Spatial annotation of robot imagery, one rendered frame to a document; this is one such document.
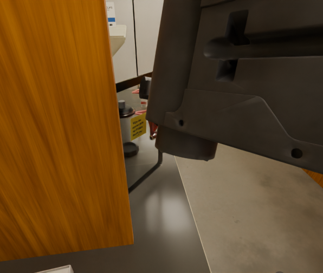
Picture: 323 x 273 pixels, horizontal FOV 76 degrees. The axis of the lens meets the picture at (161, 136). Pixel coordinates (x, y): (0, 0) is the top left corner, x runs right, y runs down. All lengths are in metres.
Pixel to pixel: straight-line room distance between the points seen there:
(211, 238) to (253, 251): 0.31
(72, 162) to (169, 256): 0.40
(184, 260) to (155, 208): 0.20
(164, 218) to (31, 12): 0.65
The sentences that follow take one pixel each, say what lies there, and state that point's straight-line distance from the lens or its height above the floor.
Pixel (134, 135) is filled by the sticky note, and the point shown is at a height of 1.21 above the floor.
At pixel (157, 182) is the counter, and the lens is 0.88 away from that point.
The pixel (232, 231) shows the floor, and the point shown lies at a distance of 1.96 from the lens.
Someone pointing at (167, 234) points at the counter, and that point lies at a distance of 0.74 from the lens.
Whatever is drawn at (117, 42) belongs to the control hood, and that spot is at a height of 1.50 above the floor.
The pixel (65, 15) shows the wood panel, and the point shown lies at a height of 1.55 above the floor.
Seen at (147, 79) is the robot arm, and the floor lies 1.41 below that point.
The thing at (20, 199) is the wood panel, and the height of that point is 1.18.
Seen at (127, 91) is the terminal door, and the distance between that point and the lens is 0.59.
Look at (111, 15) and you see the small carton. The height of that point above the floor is 1.54.
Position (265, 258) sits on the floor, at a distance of 1.92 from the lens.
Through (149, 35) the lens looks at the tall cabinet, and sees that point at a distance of 3.60.
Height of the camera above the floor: 1.56
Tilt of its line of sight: 32 degrees down
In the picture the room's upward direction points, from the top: straight up
